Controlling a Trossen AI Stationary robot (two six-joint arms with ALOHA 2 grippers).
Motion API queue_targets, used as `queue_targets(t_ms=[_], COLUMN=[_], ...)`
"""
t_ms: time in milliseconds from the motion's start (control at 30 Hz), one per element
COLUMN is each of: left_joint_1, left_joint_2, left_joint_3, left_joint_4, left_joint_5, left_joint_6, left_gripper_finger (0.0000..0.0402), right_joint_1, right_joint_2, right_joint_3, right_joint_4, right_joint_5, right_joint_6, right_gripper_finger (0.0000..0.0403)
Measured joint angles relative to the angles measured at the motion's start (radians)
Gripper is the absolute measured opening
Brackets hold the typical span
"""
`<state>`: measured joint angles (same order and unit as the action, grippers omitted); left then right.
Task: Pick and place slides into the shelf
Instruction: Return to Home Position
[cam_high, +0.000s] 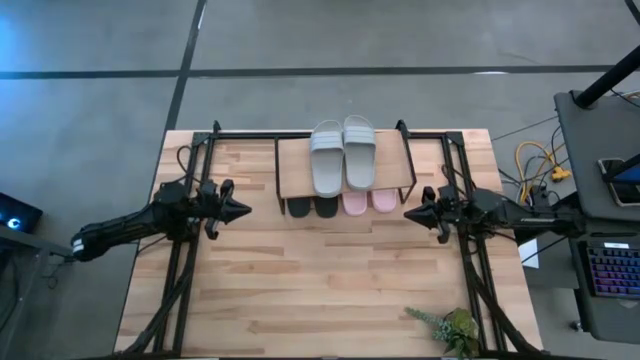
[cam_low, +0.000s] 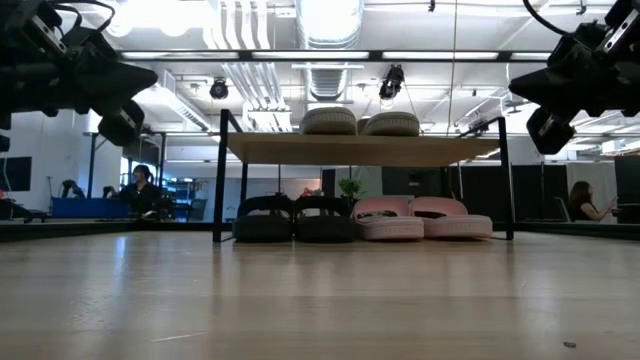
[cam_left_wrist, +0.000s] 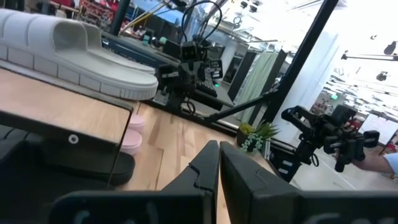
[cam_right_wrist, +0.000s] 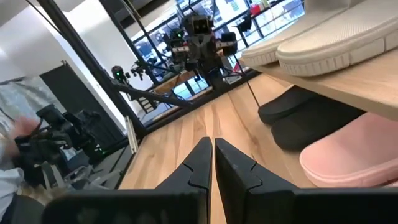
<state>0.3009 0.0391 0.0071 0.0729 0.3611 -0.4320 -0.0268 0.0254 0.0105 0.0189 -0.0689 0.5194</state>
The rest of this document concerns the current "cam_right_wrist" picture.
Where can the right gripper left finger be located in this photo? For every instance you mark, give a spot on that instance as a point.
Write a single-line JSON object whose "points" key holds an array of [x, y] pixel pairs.
{"points": [[196, 168]]}

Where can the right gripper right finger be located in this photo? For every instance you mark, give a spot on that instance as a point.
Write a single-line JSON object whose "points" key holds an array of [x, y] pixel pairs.
{"points": [[233, 174]]}

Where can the grey slide sandal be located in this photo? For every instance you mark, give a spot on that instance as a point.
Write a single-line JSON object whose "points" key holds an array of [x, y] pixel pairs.
{"points": [[280, 46], [342, 40]]}

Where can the black slide sandal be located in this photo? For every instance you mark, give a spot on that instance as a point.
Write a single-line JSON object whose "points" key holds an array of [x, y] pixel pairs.
{"points": [[286, 105], [311, 127]]}

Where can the pink slide sandal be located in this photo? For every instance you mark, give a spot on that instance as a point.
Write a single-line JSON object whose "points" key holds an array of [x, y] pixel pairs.
{"points": [[357, 152]]}

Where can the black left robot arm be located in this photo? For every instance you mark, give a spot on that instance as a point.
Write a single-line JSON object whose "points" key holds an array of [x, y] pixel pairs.
{"points": [[205, 59]]}

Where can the black device green light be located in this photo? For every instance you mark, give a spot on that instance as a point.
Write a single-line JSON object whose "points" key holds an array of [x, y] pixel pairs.
{"points": [[118, 73]]}

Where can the black partition panel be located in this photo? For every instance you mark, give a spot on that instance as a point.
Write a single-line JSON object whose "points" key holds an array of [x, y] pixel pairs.
{"points": [[74, 90]]}

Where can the person's hand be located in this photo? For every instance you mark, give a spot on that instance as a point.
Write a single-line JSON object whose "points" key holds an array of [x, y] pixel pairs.
{"points": [[23, 127]]}

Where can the person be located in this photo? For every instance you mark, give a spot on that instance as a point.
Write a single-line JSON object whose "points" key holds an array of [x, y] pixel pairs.
{"points": [[9, 186]]}

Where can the wooden shelf black metal frame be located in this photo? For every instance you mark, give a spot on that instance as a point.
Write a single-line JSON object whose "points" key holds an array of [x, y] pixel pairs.
{"points": [[357, 84]]}

